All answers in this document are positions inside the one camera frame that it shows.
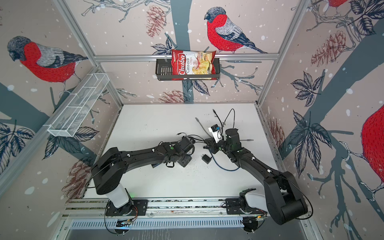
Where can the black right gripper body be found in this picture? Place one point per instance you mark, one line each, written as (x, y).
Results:
(221, 145)

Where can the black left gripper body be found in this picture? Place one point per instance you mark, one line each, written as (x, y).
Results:
(185, 159)

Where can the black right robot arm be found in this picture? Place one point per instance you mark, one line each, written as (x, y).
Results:
(284, 199)

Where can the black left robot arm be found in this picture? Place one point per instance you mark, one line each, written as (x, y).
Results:
(113, 164)

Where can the red cassava chips bag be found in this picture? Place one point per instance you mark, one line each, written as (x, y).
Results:
(193, 63)

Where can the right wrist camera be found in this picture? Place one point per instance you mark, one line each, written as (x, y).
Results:
(215, 130)

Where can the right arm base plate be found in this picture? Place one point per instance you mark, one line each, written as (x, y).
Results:
(240, 206)

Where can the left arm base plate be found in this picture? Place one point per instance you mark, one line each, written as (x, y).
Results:
(132, 208)

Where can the black wall basket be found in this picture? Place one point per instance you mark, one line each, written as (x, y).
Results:
(164, 72)

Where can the white wire mesh shelf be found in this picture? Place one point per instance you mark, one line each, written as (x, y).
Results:
(72, 116)

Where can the aluminium mounting rail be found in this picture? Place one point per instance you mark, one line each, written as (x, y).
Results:
(165, 207)

